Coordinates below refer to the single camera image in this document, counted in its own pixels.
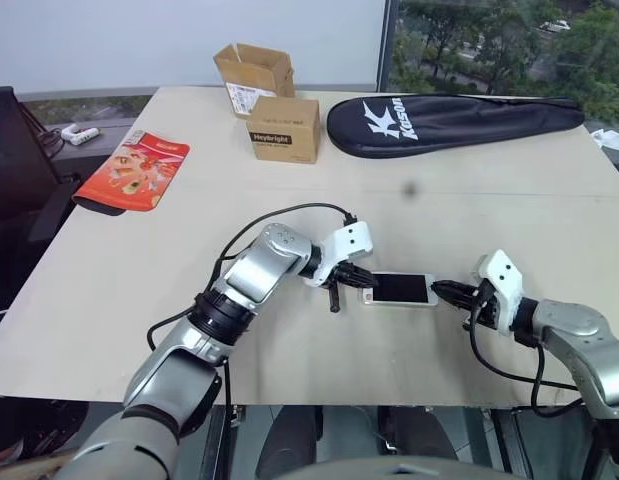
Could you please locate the white smartphone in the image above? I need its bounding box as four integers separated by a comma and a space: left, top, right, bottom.
359, 272, 438, 306
358, 271, 439, 308

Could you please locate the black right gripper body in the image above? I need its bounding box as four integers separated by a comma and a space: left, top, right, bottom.
462, 277, 501, 331

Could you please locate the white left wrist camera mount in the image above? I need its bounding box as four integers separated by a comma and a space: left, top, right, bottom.
303, 221, 375, 289

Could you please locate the white crumpled paper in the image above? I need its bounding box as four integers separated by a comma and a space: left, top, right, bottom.
591, 128, 619, 151

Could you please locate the black Kason racket bag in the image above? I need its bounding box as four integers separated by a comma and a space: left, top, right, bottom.
326, 93, 586, 160

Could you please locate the dark window frame post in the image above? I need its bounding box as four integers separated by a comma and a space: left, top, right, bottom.
376, 0, 403, 94

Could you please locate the dark rounded shape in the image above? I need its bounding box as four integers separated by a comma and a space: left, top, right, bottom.
256, 405, 323, 479
378, 405, 458, 461

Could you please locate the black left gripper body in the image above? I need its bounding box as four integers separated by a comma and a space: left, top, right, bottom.
325, 258, 356, 289

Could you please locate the red printed snack bag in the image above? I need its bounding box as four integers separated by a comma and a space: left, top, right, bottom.
71, 130, 191, 217

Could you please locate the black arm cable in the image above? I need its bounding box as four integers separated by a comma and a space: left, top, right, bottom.
146, 202, 359, 426
468, 287, 588, 419

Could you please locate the open cardboard box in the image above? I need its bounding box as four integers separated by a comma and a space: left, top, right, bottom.
212, 42, 296, 120

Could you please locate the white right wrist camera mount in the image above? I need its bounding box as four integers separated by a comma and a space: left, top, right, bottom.
471, 248, 525, 334

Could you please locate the white power strip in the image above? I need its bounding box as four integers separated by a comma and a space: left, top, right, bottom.
60, 125, 100, 147

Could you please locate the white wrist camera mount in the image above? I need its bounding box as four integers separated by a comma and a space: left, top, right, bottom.
303, 221, 375, 289
471, 248, 525, 334

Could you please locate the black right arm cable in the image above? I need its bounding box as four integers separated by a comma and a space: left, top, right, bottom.
468, 287, 588, 419

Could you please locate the closed Heybright cardboard box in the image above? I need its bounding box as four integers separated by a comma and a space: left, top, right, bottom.
245, 96, 321, 165

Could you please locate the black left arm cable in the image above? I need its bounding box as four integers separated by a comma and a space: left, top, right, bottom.
146, 202, 359, 426

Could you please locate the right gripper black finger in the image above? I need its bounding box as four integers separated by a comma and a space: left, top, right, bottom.
430, 280, 478, 298
436, 291, 476, 313

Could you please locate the black chair armrest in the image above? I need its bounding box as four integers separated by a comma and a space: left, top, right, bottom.
28, 184, 80, 244

